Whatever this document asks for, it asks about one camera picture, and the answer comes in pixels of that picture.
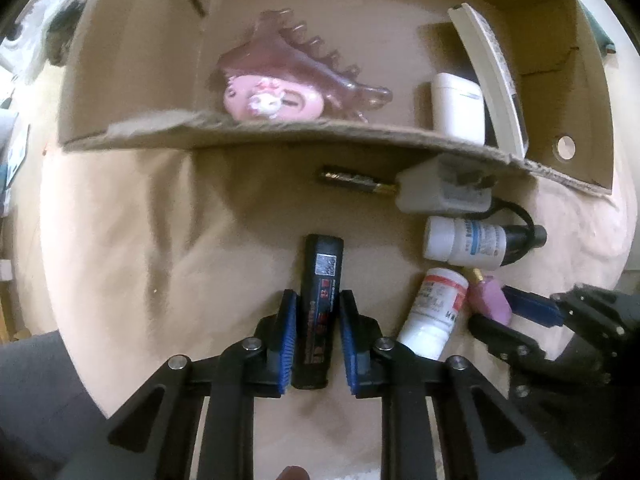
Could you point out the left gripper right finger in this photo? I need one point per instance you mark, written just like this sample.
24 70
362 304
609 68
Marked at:
379 367

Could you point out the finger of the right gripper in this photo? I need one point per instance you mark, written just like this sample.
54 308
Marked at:
504 343
538 309

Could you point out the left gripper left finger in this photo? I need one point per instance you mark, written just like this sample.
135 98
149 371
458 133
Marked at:
260 366

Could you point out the pink perfume bottle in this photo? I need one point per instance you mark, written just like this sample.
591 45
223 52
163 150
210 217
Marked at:
486 297

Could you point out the white pill bottle red label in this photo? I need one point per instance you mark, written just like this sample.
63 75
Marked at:
434 312

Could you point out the black rectangular battery pack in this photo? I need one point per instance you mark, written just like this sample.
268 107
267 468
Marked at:
315 317

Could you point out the white pill bottle blue label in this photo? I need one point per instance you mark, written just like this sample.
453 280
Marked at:
464 242

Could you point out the white power adapter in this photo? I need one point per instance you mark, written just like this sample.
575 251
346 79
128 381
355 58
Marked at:
445 184

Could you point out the white remote control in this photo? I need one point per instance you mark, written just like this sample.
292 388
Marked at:
494 76

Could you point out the black gold AA battery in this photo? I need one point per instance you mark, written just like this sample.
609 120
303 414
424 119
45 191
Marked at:
347 178

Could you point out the small white case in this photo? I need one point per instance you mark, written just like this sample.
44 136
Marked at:
458 108

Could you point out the pink pig face toy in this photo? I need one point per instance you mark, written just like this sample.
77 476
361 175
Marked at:
254 97

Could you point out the maroon hair claw clip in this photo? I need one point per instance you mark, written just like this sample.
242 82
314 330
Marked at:
278 50

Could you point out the brown cardboard box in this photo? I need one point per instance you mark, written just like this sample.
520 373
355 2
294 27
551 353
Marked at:
517 82

